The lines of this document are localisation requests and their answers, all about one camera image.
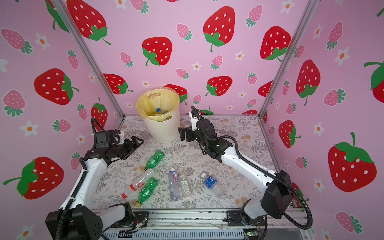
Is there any white plastic waste bin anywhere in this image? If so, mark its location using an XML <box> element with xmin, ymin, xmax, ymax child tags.
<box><xmin>143</xmin><ymin>106</ymin><xmax>181</xmax><ymax>144</ymax></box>

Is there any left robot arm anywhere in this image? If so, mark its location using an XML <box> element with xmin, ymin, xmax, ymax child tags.
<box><xmin>46</xmin><ymin>136</ymin><xmax>144</xmax><ymax>240</ymax></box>

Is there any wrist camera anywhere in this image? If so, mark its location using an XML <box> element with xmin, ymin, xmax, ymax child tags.
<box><xmin>189</xmin><ymin>111</ymin><xmax>199</xmax><ymax>131</ymax></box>
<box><xmin>93</xmin><ymin>130</ymin><xmax>124</xmax><ymax>149</ymax></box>

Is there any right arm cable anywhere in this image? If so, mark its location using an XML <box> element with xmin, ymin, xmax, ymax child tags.
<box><xmin>190</xmin><ymin>105</ymin><xmax>313</xmax><ymax>231</ymax></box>

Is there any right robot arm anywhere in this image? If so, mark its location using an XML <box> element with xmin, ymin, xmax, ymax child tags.
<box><xmin>178</xmin><ymin>118</ymin><xmax>294</xmax><ymax>225</ymax></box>

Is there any green bottle lower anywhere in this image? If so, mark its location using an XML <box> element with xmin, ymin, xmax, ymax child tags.
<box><xmin>135</xmin><ymin>177</ymin><xmax>159</xmax><ymax>208</ymax></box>

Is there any clear bottle red label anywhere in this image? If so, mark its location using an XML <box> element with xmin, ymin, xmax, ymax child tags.
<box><xmin>121</xmin><ymin>169</ymin><xmax>156</xmax><ymax>199</ymax></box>

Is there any clear bottle pink label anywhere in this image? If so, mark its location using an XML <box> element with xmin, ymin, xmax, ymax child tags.
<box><xmin>168</xmin><ymin>168</ymin><xmax>181</xmax><ymax>202</ymax></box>

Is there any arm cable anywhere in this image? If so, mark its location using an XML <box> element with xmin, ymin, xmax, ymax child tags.
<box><xmin>90</xmin><ymin>117</ymin><xmax>106</xmax><ymax>134</ymax></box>
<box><xmin>190</xmin><ymin>105</ymin><xmax>313</xmax><ymax>231</ymax></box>

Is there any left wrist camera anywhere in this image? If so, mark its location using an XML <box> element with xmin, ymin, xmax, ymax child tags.
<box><xmin>93</xmin><ymin>130</ymin><xmax>124</xmax><ymax>149</ymax></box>

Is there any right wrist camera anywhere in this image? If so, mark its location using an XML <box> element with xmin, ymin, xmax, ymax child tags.
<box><xmin>189</xmin><ymin>111</ymin><xmax>199</xmax><ymax>131</ymax></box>

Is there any yellow bin liner bag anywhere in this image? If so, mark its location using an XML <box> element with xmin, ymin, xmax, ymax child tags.
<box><xmin>136</xmin><ymin>87</ymin><xmax>180</xmax><ymax>122</ymax></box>

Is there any clear bottle green label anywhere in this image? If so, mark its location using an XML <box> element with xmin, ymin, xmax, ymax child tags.
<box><xmin>178</xmin><ymin>168</ymin><xmax>193</xmax><ymax>199</ymax></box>

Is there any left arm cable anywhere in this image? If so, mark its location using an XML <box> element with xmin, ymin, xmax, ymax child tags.
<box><xmin>90</xmin><ymin>117</ymin><xmax>106</xmax><ymax>134</ymax></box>

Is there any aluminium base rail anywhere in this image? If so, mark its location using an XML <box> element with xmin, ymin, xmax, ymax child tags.
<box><xmin>91</xmin><ymin>209</ymin><xmax>317</xmax><ymax>240</ymax></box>

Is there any green bottle upper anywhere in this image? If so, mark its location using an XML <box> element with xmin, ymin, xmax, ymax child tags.
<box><xmin>143</xmin><ymin>150</ymin><xmax>165</xmax><ymax>172</ymax></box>

